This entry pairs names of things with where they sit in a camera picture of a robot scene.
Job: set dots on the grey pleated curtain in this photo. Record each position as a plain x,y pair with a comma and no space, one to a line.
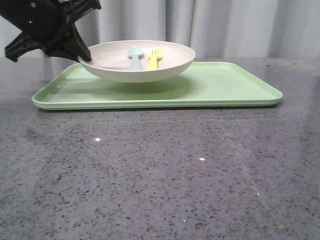
212,28

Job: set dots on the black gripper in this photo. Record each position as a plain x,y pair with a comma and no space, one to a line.
48,25

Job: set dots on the light green rectangular tray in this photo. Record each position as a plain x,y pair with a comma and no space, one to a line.
203,84

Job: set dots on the light blue plastic spoon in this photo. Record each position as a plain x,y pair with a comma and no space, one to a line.
135,53

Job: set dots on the yellow plastic fork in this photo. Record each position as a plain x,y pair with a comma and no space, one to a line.
155,55

